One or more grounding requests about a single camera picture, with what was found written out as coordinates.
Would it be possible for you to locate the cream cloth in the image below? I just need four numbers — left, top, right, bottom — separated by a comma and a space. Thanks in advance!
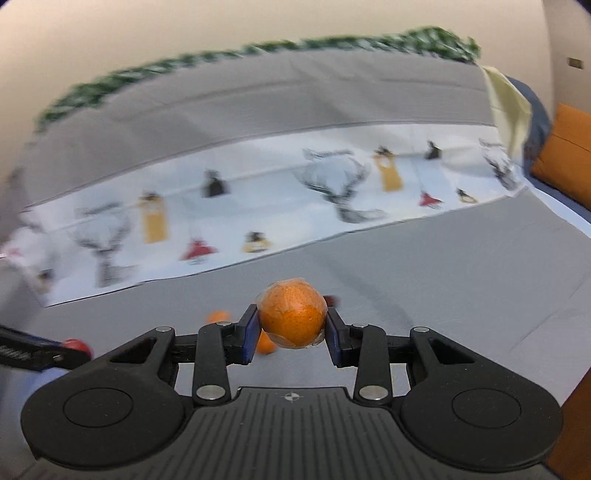
480, 65, 532, 158

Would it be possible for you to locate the grey bed sheet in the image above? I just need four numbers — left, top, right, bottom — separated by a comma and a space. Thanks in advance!
0, 189, 591, 480

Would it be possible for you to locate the light blue bed sheet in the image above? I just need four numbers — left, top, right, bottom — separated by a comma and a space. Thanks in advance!
524, 175, 591, 232

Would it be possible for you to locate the grey deer print quilt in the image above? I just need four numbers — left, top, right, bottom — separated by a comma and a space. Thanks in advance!
14, 46, 527, 308

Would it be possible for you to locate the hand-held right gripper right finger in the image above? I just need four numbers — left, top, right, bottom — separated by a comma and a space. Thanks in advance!
324, 308, 490, 402

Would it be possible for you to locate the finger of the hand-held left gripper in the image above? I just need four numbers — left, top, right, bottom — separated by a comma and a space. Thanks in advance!
0, 324, 77, 372

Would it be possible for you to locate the plastic mandarin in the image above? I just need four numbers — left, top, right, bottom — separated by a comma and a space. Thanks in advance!
256, 278, 328, 349

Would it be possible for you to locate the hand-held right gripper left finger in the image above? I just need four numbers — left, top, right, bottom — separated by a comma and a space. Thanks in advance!
99, 304, 263, 407

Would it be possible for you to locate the orange pillow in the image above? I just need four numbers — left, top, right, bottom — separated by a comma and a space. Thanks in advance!
530, 102, 591, 208

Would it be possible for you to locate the green checkered blanket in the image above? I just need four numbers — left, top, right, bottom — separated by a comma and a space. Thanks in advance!
34, 27, 481, 132

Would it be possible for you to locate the dark blue pillow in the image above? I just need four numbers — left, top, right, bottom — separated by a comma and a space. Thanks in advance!
508, 76, 552, 160

